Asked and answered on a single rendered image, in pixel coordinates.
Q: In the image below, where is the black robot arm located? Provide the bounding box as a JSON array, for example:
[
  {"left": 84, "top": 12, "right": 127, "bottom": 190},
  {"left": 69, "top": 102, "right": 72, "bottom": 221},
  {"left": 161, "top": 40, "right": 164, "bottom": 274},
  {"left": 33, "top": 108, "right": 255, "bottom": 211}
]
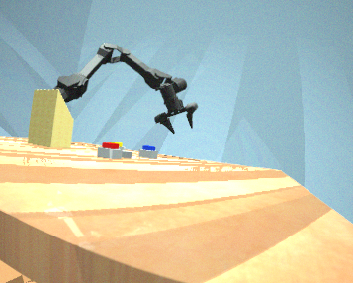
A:
[{"left": 53, "top": 43, "right": 187, "bottom": 103}]

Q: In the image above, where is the blue button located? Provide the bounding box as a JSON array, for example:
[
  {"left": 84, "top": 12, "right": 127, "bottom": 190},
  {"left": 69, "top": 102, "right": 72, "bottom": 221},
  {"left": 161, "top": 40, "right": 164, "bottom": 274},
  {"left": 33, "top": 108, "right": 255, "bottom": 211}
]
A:
[{"left": 138, "top": 145, "right": 158, "bottom": 159}]

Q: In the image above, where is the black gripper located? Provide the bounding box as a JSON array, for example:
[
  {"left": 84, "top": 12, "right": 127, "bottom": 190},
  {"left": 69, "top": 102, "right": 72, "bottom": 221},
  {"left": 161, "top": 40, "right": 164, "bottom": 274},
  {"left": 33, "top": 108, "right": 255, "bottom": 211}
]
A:
[{"left": 154, "top": 95, "right": 199, "bottom": 134}]

